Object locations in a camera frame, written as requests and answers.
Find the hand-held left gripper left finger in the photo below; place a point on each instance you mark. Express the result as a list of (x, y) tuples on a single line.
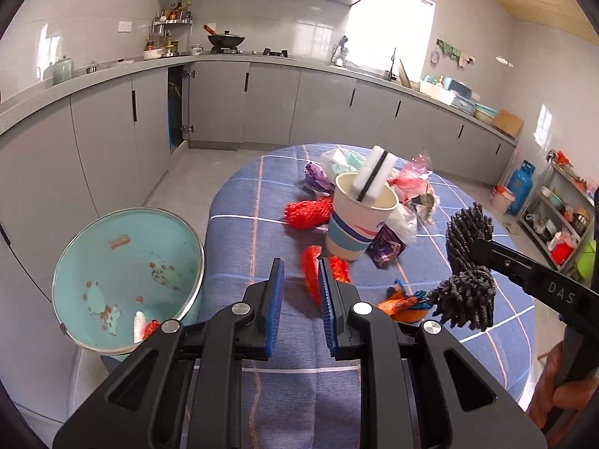
[(276, 311)]

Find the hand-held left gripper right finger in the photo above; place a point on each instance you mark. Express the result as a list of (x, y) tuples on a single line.
[(327, 311)]

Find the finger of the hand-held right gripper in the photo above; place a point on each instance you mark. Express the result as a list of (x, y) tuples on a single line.
[(484, 252)]

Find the purple foil wrapper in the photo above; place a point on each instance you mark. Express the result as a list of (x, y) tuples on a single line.
[(386, 248)]

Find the teal enamel trash bin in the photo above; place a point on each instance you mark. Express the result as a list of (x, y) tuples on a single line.
[(126, 266)]

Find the person's right hand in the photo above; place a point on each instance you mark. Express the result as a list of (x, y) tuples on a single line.
[(568, 395)]

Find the orange red plastic wrapper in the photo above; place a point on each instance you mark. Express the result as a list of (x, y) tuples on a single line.
[(310, 273)]

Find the white plastic bucket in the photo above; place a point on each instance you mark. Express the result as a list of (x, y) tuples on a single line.
[(501, 200)]

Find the blue gas cylinder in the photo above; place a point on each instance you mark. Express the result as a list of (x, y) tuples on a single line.
[(520, 189)]

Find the metal storage shelf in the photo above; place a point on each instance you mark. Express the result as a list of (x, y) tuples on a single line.
[(554, 210)]

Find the orange and blue wrapper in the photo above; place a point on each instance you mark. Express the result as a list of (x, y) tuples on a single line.
[(402, 304)]

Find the clear crumpled plastic bag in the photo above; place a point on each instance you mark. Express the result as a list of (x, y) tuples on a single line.
[(403, 224)]

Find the white and blue paper cup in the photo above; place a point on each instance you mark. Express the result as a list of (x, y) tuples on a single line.
[(351, 227)]

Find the pink plastic wrap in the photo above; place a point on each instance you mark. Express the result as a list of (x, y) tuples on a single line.
[(414, 177)]

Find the blue plaid tablecloth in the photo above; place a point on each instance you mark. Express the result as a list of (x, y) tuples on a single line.
[(262, 206)]

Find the cardboard box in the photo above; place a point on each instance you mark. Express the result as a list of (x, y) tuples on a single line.
[(507, 123)]

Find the white sponge with black stripe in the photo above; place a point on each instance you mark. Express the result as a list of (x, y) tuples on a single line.
[(374, 173)]

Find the crumpled purple plastic bag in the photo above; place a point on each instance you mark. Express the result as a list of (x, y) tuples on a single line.
[(316, 175)]

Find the small white packet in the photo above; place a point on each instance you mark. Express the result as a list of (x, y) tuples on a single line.
[(139, 327)]

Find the teal plastic basin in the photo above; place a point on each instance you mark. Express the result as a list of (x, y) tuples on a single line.
[(485, 112)]

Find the white and green plastic bag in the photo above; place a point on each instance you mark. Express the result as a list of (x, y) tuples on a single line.
[(344, 159)]

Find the light blue plastic box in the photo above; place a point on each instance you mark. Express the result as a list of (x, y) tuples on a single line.
[(458, 92)]

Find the white plastic tub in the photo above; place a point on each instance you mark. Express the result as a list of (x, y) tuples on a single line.
[(433, 89)]

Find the wooden cutting board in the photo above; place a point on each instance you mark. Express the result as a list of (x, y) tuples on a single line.
[(404, 75)]

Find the grey kitchen cabinets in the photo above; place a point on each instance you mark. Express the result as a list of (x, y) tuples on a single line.
[(103, 149)]

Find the window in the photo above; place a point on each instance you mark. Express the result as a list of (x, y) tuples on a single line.
[(397, 23)]

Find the utensil holder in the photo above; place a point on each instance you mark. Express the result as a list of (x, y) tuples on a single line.
[(340, 54)]

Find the gas stove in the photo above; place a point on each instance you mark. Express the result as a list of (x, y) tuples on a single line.
[(252, 51)]

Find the small white jar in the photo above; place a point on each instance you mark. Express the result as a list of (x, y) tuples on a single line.
[(195, 49)]

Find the black wok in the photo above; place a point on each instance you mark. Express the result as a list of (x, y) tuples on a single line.
[(227, 39)]

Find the white bowl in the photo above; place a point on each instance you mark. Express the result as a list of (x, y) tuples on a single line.
[(152, 54)]

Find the grey kitchen countertop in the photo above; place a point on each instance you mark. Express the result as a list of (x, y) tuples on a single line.
[(98, 75)]

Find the metal corner rack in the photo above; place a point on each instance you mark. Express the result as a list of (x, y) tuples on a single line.
[(172, 21)]

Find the spice rack with bottles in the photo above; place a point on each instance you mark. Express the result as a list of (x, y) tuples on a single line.
[(175, 11)]

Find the pale green kettle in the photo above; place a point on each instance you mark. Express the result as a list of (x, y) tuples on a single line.
[(63, 70)]

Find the green wall hanging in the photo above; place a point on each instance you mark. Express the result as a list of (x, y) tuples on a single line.
[(449, 49)]

